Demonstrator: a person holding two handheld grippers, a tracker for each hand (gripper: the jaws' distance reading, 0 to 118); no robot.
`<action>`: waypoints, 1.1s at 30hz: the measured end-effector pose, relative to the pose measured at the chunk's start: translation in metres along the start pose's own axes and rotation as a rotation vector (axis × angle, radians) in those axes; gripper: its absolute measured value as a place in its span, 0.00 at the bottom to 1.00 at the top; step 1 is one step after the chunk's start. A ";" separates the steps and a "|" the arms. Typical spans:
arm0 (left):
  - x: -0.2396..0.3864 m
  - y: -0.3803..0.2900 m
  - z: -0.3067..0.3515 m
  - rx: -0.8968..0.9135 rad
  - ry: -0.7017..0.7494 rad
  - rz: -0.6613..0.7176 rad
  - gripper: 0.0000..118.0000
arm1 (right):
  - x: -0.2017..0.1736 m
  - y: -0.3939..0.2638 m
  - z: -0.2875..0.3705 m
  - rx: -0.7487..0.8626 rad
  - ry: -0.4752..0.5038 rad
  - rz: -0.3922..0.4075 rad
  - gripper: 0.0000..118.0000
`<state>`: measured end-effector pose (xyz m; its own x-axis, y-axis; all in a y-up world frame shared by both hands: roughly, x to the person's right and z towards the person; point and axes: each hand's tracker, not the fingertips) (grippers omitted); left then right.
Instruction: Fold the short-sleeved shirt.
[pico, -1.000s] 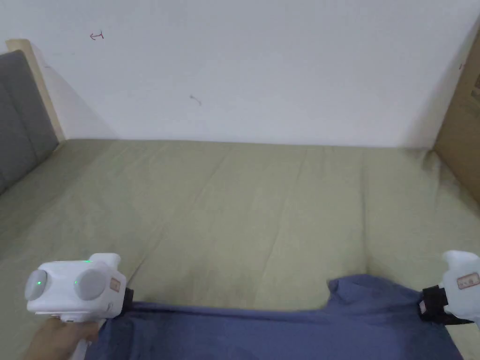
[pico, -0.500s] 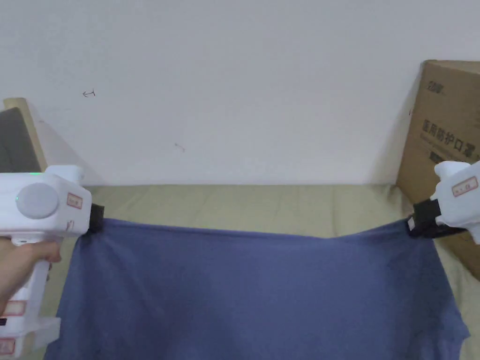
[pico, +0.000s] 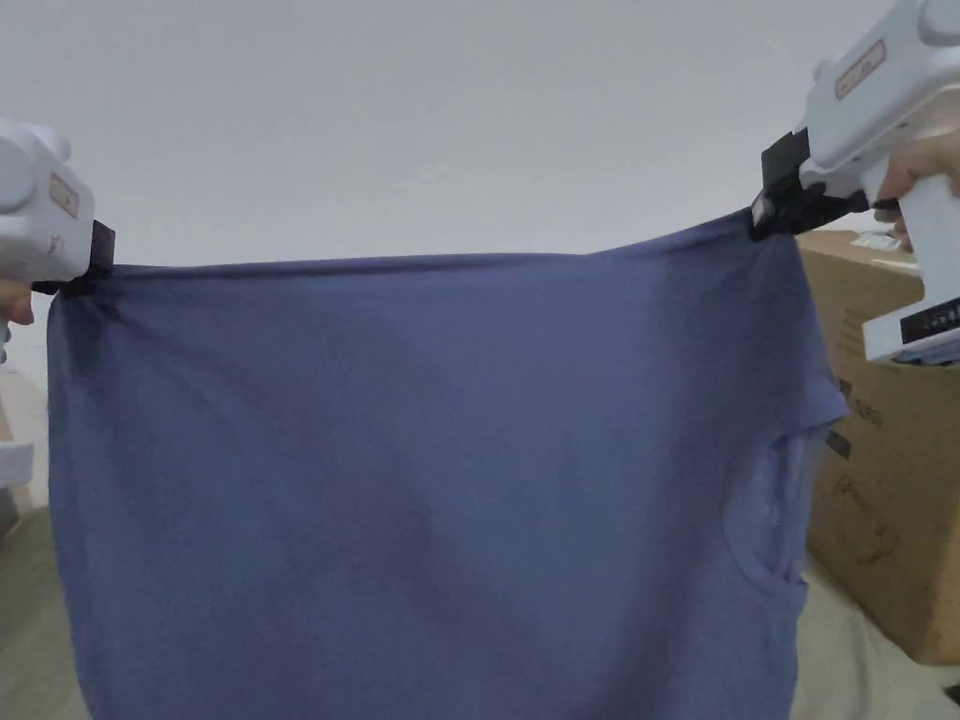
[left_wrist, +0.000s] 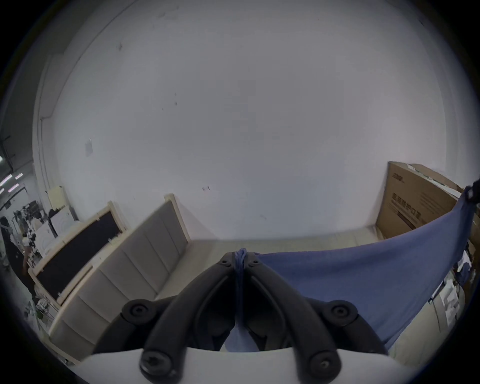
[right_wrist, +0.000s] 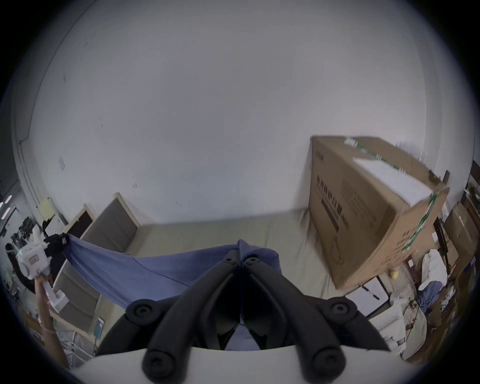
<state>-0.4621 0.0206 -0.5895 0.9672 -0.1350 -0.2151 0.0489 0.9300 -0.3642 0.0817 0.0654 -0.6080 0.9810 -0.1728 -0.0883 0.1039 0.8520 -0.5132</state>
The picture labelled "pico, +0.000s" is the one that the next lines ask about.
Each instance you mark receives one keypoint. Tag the person's left hand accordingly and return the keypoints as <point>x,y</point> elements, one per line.
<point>13,304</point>

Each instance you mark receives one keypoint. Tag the person's right hand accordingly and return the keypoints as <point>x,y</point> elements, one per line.
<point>926,165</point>

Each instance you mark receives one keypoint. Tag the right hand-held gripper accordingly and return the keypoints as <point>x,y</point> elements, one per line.
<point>870,90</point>

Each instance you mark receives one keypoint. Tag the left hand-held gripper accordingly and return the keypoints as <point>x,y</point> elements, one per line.
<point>45,225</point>

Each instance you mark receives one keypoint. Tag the dark blue shirt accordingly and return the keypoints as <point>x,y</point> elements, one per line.
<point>420,487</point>

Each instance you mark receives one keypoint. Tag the brown cardboard carton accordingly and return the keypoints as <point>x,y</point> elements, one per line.
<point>885,480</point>

